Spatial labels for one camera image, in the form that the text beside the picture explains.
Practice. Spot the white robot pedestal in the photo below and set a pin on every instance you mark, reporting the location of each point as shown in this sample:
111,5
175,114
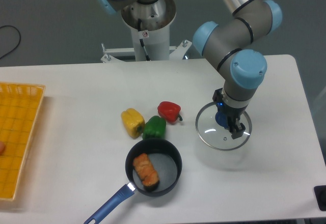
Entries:
150,33

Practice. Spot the dark blue saucepan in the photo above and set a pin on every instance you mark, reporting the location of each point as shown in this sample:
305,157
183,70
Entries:
167,161

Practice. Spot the black device at table edge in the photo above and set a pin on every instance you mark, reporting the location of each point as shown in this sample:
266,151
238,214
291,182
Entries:
320,194

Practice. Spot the green bell pepper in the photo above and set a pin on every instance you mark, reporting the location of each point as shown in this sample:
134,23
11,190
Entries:
155,128

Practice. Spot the grilled salmon piece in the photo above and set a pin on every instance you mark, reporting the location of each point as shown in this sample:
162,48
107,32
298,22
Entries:
146,172

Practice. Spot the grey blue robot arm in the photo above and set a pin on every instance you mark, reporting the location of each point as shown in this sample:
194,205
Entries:
225,47

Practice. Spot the glass pot lid blue knob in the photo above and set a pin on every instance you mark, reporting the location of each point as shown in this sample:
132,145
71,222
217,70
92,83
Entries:
211,128

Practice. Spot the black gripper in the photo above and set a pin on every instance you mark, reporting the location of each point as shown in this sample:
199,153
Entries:
229,112

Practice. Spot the yellow bell pepper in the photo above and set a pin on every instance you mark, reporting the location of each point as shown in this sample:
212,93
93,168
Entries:
133,122

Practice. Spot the red bell pepper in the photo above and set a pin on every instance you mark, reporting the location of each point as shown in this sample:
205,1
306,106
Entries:
169,111

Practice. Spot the yellow woven basket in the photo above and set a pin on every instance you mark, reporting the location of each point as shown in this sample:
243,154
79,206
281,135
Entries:
20,105

